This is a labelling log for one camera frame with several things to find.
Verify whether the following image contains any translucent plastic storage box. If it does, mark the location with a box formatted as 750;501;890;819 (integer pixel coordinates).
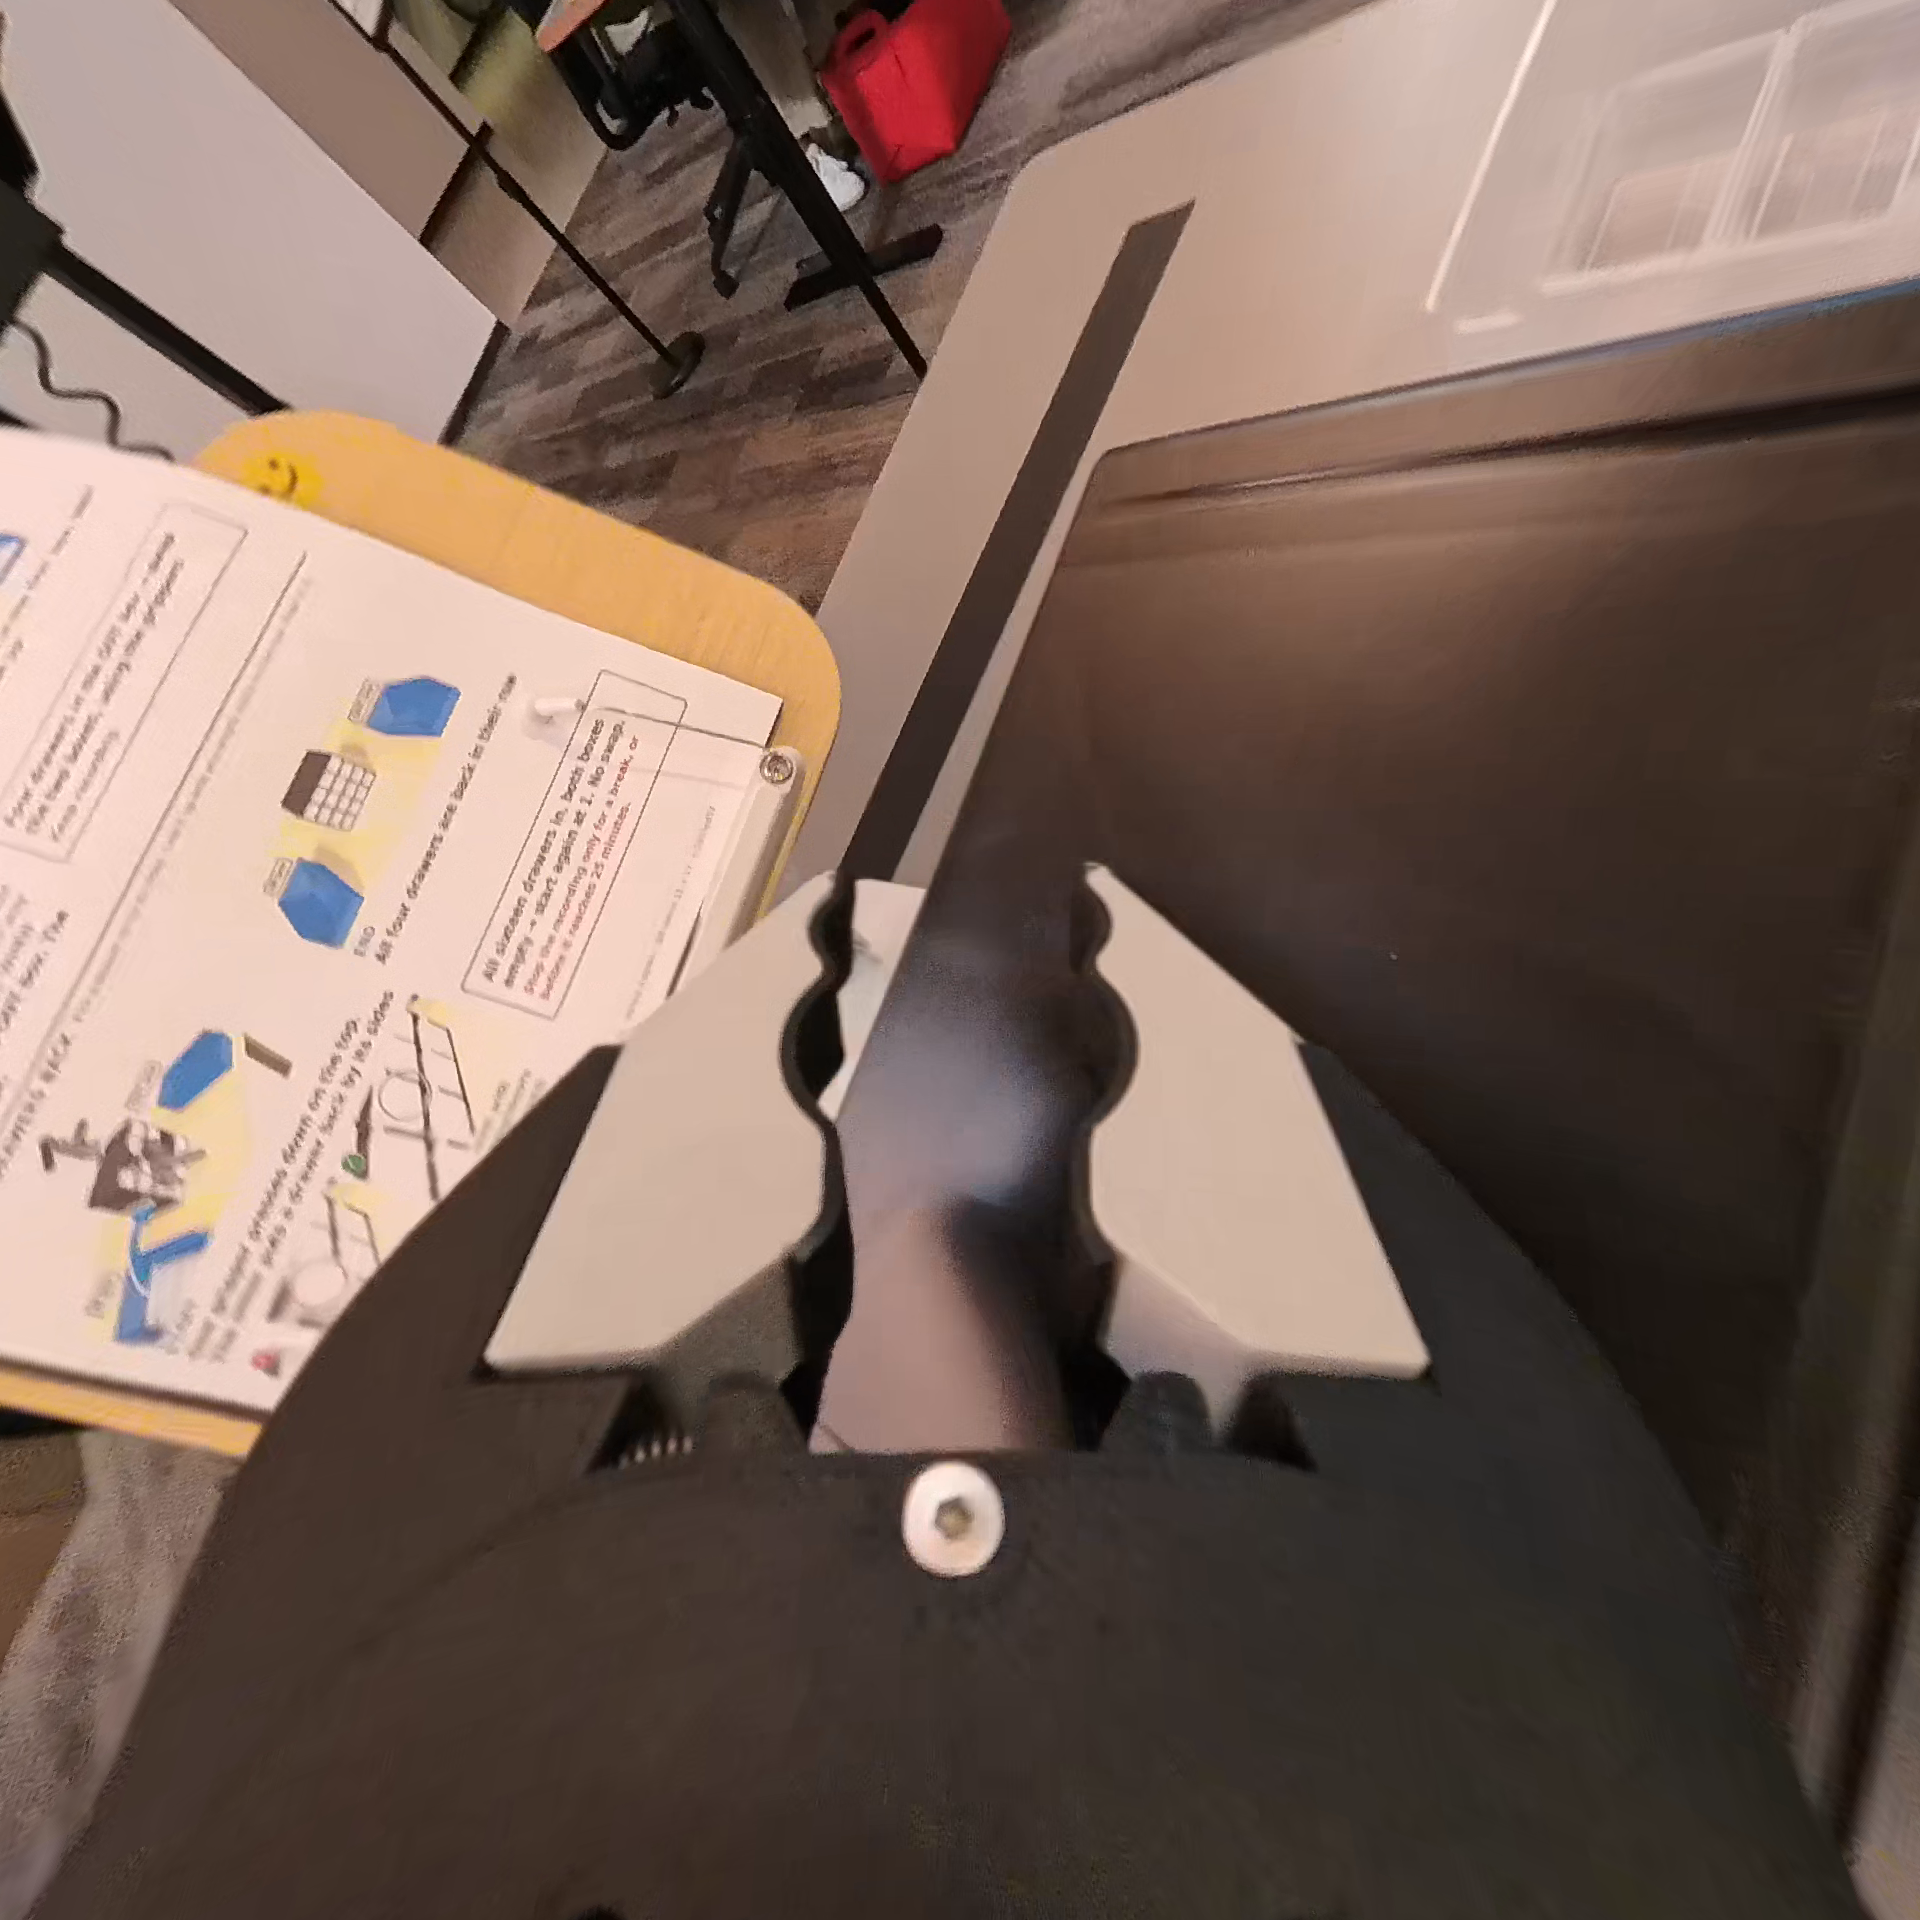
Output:
1424;0;1920;335

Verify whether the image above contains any yellow wooden side table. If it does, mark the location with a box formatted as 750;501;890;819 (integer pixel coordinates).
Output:
0;411;840;1459

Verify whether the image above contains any black coiled cable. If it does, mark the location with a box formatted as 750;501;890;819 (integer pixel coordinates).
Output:
0;319;171;450

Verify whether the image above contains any red bag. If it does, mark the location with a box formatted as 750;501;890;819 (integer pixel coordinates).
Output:
815;0;1015;184

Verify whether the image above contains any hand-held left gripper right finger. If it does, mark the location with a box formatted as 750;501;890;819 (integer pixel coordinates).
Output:
1071;861;1430;1450

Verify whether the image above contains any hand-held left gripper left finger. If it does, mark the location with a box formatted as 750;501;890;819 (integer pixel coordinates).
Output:
481;874;861;1378

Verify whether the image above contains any black drawer cabinet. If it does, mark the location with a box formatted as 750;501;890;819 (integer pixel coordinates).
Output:
901;276;1920;1920

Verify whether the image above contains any white partition board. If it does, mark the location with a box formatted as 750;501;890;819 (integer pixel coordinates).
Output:
0;0;503;445

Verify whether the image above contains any black office chair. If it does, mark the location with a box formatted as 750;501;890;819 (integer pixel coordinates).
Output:
554;0;722;151

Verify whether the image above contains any clear plastic drawer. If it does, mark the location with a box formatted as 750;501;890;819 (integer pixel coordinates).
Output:
1745;12;1920;251
1553;36;1793;294

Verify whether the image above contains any printed instruction sheet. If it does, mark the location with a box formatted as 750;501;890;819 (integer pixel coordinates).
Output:
0;425;791;1418

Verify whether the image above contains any black desk frame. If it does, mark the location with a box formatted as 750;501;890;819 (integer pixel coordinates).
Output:
705;0;947;378

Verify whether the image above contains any clear acrylic sheet holder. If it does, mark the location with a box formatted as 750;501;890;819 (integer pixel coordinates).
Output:
514;667;808;921

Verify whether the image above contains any black stand pole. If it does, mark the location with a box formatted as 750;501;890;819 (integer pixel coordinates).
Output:
374;0;705;403

